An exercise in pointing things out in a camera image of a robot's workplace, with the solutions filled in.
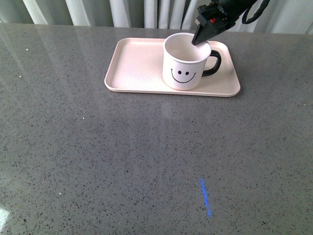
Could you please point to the white pleated curtain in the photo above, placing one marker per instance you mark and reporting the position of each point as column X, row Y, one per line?
column 281, row 16

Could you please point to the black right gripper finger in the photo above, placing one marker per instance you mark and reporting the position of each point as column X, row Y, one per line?
column 208, row 31

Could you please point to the white smiley mug black handle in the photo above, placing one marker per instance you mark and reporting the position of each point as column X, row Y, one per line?
column 184, row 64

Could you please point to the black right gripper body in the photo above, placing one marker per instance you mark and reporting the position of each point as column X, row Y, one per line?
column 226, row 12

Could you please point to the pink rectangular plastic tray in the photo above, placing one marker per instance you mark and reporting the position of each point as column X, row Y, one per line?
column 136, row 67

